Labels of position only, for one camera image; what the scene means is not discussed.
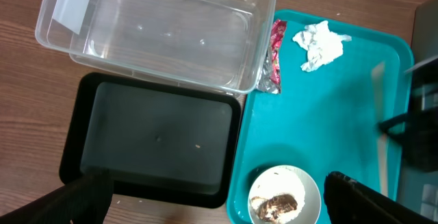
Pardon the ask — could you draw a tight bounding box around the grey dishwasher rack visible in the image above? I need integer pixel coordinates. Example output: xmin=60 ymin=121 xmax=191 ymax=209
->
xmin=398 ymin=0 xmax=437 ymax=222

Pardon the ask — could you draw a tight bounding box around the teal serving tray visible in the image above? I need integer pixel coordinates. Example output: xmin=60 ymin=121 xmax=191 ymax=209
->
xmin=227 ymin=10 xmax=413 ymax=224

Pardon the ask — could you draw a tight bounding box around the wooden chopstick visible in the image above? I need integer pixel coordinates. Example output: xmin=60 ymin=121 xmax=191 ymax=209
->
xmin=371 ymin=62 xmax=389 ymax=197

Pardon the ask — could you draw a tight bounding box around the black plastic bin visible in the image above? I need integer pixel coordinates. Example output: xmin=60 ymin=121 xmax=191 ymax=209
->
xmin=59 ymin=73 xmax=242 ymax=208

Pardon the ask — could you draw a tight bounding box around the crumpled white tissue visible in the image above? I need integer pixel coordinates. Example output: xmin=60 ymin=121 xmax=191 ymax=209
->
xmin=292 ymin=21 xmax=352 ymax=73

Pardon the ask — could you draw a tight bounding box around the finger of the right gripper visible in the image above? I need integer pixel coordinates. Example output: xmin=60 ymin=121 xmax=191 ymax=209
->
xmin=378 ymin=113 xmax=408 ymax=145

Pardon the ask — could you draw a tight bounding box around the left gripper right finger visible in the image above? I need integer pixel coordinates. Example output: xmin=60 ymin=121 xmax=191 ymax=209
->
xmin=323 ymin=171 xmax=435 ymax=224

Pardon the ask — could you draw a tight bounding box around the grey bowl with food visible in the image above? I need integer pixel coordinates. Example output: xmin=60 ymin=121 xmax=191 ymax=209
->
xmin=248 ymin=165 xmax=322 ymax=224

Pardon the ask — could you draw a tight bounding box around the clear plastic bin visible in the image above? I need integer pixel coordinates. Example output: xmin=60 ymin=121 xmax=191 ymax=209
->
xmin=35 ymin=0 xmax=276 ymax=95

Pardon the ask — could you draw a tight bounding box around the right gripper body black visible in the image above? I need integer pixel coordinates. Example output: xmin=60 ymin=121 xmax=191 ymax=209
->
xmin=403 ymin=60 xmax=437 ymax=173

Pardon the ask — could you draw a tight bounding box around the red foil wrapper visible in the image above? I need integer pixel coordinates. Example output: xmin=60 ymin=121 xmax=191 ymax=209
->
xmin=256 ymin=19 xmax=287 ymax=95

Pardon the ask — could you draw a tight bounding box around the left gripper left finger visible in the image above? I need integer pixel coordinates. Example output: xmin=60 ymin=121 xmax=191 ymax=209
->
xmin=1 ymin=171 xmax=114 ymax=224

